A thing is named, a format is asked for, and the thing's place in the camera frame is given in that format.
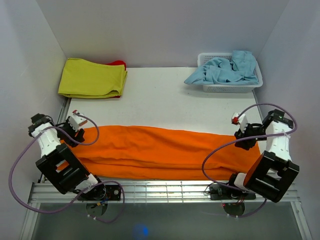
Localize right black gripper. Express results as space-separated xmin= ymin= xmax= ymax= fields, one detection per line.
xmin=234 ymin=120 xmax=268 ymax=151

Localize orange trousers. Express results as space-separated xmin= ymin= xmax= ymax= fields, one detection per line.
xmin=72 ymin=125 xmax=261 ymax=181

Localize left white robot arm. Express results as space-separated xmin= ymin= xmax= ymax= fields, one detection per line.
xmin=28 ymin=110 xmax=107 ymax=201

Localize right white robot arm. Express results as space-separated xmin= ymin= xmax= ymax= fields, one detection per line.
xmin=225 ymin=109 xmax=300 ymax=203

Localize folded yellow trousers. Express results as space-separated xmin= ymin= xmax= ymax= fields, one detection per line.
xmin=58 ymin=58 xmax=128 ymax=99

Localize light blue trousers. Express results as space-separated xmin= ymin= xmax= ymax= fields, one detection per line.
xmin=184 ymin=50 xmax=259 ymax=86

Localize folded red trousers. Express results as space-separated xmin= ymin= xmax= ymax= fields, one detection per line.
xmin=105 ymin=60 xmax=127 ymax=70

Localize white plastic basket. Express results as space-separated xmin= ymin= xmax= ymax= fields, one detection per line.
xmin=197 ymin=53 xmax=263 ymax=93

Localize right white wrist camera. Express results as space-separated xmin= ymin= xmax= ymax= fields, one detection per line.
xmin=231 ymin=112 xmax=249 ymax=133

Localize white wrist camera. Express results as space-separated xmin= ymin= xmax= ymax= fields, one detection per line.
xmin=231 ymin=112 xmax=249 ymax=133
xmin=67 ymin=110 xmax=88 ymax=132

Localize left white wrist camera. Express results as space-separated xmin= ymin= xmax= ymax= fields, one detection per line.
xmin=67 ymin=110 xmax=88 ymax=132

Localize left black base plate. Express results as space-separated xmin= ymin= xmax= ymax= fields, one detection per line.
xmin=77 ymin=184 xmax=122 ymax=202

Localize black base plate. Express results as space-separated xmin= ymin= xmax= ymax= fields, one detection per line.
xmin=77 ymin=184 xmax=122 ymax=202
xmin=208 ymin=184 xmax=256 ymax=201

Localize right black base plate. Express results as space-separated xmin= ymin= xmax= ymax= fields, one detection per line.
xmin=208 ymin=184 xmax=256 ymax=201

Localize aluminium rail frame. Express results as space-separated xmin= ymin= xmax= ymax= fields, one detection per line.
xmin=20 ymin=92 xmax=313 ymax=240

